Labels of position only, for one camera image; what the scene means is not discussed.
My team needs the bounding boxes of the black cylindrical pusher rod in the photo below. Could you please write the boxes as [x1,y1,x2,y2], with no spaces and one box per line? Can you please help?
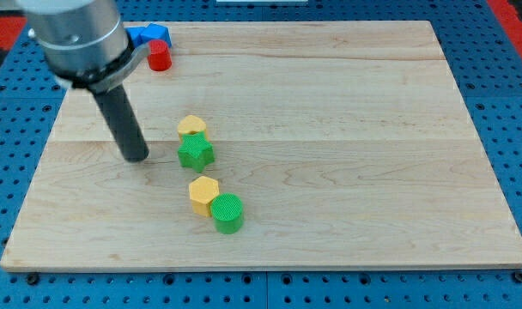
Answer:
[94,85,149,162]

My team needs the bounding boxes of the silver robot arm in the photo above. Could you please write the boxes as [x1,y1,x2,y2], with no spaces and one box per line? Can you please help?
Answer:
[16,0,151,162]

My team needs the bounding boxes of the red cylinder block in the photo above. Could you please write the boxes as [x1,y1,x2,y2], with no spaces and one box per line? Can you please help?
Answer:
[148,39,173,71]

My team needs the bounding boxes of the blue block left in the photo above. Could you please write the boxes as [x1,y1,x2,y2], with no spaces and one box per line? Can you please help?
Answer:
[125,27,145,47]

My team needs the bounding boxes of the blue block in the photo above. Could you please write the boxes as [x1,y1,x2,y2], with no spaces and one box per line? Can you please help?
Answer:
[125,27,145,47]
[139,23,172,47]

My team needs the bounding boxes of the blue block right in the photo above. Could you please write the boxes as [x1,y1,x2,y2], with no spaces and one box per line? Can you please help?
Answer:
[139,23,172,47]

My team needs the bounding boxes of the yellow heart block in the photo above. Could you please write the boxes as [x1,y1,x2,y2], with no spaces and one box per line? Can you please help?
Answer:
[177,115,209,141]

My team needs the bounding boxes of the green star block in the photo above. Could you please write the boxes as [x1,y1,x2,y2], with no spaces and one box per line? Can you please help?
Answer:
[177,132,215,173]

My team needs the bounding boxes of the yellow hexagon block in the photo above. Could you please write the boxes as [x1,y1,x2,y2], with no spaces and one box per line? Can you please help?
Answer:
[188,176,220,217]

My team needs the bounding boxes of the green cylinder block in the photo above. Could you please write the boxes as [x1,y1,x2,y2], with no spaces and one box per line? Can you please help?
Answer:
[211,192,244,234]

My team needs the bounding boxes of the wooden board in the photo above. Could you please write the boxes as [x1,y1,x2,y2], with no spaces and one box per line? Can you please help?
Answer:
[0,21,522,273]

